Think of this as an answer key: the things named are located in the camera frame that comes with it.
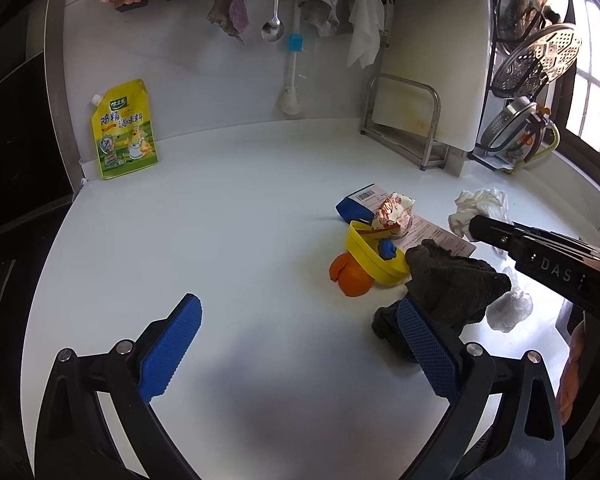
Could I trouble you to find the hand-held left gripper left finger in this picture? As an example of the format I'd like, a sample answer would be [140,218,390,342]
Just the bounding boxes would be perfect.
[34,292,203,480]

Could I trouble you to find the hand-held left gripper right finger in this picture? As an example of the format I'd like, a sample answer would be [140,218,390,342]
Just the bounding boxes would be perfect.
[396,299,566,480]

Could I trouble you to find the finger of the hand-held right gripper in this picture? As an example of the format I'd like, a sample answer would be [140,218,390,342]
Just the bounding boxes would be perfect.
[469,216,521,258]

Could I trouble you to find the white tissue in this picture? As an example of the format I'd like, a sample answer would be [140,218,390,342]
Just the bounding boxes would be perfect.
[448,187,511,259]

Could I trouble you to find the white paper receipt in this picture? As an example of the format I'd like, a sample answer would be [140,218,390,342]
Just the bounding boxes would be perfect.
[394,212,476,261]

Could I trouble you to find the dark grey cloth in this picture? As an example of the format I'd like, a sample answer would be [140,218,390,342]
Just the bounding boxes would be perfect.
[371,239,512,361]

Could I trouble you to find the clear plastic bag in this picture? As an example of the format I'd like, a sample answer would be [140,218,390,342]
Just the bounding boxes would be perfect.
[485,266,534,335]

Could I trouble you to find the white red snack wrapper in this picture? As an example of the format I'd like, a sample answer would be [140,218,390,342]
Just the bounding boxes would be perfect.
[371,192,417,239]

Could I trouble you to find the yellow plastic container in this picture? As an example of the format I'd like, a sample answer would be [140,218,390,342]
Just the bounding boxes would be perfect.
[345,220,411,287]

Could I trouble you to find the blue barcode packet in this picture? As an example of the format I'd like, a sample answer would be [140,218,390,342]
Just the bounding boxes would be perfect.
[336,183,388,225]

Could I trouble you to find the person's right hand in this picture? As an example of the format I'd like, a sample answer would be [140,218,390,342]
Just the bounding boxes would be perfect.
[555,321,600,417]

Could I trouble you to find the steel colander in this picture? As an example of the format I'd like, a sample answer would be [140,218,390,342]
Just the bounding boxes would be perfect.
[472,97,540,156]

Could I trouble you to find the steel cutting board rack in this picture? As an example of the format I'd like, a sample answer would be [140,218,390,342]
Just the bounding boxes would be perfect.
[360,73,451,172]

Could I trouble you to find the window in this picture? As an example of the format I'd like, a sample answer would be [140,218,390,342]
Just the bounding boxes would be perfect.
[487,0,600,161]

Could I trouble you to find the steel steamer plate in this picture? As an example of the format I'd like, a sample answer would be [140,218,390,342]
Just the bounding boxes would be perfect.
[490,23,583,98]

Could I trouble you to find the white cutting board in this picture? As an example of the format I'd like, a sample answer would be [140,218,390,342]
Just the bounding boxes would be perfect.
[375,0,493,152]

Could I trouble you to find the yellow seasoning pouch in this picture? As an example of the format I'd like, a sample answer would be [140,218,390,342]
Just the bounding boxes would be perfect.
[90,78,160,180]

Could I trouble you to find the white hanging cloth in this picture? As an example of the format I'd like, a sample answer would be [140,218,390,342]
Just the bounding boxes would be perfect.
[346,0,386,68]

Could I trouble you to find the white blue brush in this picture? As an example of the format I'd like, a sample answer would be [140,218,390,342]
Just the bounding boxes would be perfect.
[279,2,303,116]

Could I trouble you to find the black range hood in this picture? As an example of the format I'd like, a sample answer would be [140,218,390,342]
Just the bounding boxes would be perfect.
[0,0,76,211]

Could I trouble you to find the grey hanging cloth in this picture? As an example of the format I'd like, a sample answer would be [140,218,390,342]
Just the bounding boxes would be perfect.
[298,0,341,37]

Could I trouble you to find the steel spoon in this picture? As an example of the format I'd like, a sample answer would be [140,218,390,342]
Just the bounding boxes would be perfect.
[261,0,287,42]

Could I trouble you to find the grey purple rag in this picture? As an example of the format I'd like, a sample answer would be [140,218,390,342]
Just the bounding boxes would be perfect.
[207,0,253,45]

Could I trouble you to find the black wire lid rack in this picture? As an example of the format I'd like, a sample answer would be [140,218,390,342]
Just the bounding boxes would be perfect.
[467,10,581,173]

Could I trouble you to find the orange toy with blue strap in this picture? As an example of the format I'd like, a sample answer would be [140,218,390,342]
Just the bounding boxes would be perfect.
[328,252,376,297]

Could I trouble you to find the yellow handled utensil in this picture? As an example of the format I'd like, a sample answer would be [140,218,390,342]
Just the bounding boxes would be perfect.
[522,107,561,163]

